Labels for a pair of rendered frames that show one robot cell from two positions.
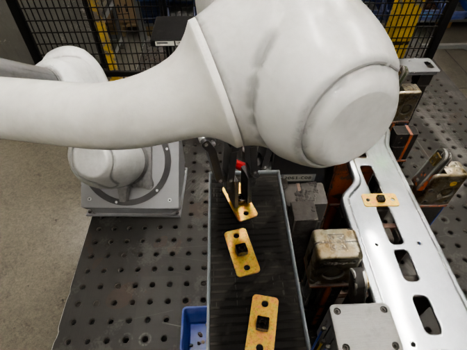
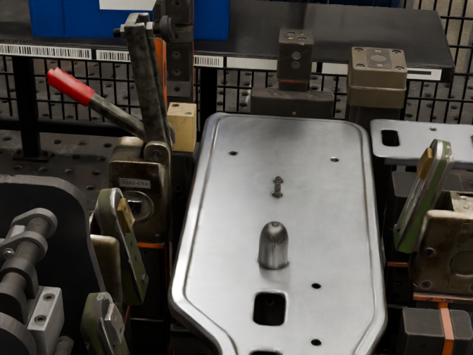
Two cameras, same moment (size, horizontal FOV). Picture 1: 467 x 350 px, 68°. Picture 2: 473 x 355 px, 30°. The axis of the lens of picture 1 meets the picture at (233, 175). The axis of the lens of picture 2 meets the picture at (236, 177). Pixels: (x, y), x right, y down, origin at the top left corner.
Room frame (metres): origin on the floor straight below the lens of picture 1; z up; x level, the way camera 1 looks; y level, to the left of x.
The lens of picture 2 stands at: (0.11, -0.37, 1.59)
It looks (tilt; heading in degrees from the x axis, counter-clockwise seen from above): 33 degrees down; 6
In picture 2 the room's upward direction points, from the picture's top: 2 degrees clockwise
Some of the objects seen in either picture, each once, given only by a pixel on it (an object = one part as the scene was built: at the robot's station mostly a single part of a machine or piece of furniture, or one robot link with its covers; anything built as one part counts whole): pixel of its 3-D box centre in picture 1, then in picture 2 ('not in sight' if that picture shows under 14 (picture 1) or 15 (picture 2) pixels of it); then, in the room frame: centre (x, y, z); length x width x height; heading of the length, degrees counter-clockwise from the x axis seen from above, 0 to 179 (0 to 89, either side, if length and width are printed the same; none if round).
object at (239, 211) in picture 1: (239, 199); not in sight; (0.39, -0.01, 1.17); 0.08 x 0.04 x 0.01; 23
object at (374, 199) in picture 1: (380, 198); not in sight; (0.52, -0.35, 1.01); 0.08 x 0.04 x 0.01; 91
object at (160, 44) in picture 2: not in sight; (162, 176); (1.08, -0.18, 0.95); 0.03 x 0.01 x 0.50; 2
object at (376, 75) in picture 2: not in sight; (364, 165); (1.27, -0.46, 0.88); 0.08 x 0.08 x 0.36; 2
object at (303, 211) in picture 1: (292, 259); not in sight; (0.42, -0.14, 0.90); 0.05 x 0.05 x 0.40; 2
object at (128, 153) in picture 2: not in sight; (143, 266); (0.98, -0.17, 0.88); 0.07 x 0.06 x 0.35; 92
